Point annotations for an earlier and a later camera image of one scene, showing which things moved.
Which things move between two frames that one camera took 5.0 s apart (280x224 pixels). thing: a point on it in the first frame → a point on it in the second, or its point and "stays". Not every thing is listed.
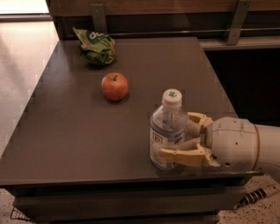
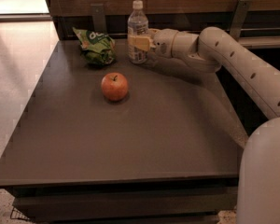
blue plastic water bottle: (169, 124) → (138, 25)
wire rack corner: (16, 214) stays
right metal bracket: (240, 14) stays
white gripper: (232, 142) → (163, 43)
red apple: (115, 86) stays
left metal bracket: (99, 18) stays
